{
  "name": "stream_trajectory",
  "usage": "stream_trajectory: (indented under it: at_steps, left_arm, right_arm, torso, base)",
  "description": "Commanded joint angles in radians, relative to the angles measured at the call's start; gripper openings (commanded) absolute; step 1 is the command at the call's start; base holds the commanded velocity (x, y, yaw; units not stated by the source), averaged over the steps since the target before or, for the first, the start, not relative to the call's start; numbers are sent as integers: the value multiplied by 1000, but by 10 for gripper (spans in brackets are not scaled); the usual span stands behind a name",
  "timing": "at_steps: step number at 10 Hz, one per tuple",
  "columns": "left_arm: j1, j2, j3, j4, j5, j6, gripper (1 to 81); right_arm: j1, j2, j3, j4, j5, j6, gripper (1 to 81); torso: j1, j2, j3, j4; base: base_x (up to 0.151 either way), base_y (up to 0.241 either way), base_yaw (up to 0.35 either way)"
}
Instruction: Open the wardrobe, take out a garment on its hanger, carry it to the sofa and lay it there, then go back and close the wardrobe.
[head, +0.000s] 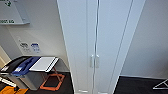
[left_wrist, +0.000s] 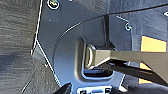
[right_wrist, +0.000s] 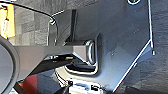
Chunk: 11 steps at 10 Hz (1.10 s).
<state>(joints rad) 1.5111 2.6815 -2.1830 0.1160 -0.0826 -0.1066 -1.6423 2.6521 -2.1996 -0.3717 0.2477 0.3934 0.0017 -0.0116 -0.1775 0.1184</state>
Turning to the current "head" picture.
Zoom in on white wardrobe door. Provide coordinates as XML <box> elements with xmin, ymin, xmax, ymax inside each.
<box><xmin>56</xmin><ymin>0</ymin><xmax>100</xmax><ymax>94</ymax></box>
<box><xmin>93</xmin><ymin>0</ymin><xmax>135</xmax><ymax>94</ymax></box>

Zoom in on white bin lid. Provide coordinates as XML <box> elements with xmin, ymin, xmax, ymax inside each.
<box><xmin>28</xmin><ymin>56</ymin><xmax>60</xmax><ymax>74</ymax></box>

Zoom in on white wardrobe cabinet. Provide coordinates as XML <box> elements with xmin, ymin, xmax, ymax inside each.
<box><xmin>55</xmin><ymin>0</ymin><xmax>147</xmax><ymax>94</ymax></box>

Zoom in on black bin lid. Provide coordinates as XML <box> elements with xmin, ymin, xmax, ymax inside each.
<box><xmin>0</xmin><ymin>55</ymin><xmax>31</xmax><ymax>74</ymax></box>

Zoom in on white tube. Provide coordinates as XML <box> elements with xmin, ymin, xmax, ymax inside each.
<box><xmin>0</xmin><ymin>76</ymin><xmax>18</xmax><ymax>89</ymax></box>

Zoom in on white door handle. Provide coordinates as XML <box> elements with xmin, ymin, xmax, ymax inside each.
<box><xmin>89</xmin><ymin>54</ymin><xmax>95</xmax><ymax>70</ymax></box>
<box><xmin>95</xmin><ymin>54</ymin><xmax>101</xmax><ymax>70</ymax></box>

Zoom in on orange floor frame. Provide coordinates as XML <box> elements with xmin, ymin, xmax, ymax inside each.
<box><xmin>38</xmin><ymin>72</ymin><xmax>66</xmax><ymax>91</ymax></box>

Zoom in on white wall sign green print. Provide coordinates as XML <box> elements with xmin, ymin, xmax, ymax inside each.
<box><xmin>0</xmin><ymin>0</ymin><xmax>31</xmax><ymax>26</ymax></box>

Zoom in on white wire rack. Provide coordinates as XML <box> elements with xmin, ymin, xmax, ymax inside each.
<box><xmin>152</xmin><ymin>77</ymin><xmax>168</xmax><ymax>91</ymax></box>

